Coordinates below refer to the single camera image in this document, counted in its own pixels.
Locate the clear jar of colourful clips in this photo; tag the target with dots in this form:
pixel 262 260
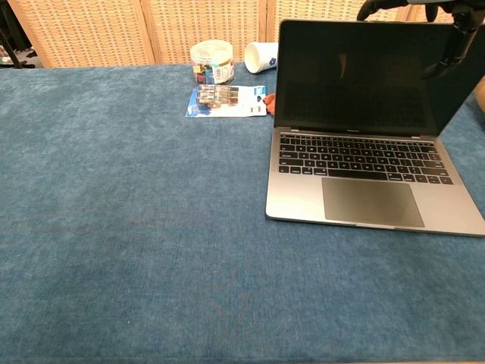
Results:
pixel 212 62

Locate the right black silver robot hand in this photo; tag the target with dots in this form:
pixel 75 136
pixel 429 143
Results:
pixel 460 41

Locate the silver grey laptop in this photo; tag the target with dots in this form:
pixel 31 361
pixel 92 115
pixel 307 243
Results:
pixel 363 163

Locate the blue table mat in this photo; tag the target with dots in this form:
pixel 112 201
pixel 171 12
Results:
pixel 132 208

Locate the brown capybara plush toy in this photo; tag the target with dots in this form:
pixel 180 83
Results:
pixel 479 95

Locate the wicker folding screen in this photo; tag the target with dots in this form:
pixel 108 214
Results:
pixel 94 30

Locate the black tripod stand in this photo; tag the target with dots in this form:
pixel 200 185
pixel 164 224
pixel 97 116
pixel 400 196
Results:
pixel 11 51

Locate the rust brown cloth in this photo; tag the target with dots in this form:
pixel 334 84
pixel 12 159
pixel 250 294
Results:
pixel 270 104

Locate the blue white blister pack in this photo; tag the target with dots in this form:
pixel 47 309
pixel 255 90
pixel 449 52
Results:
pixel 227 100

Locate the white paper cup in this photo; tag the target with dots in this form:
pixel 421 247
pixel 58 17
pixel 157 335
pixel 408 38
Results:
pixel 259 57

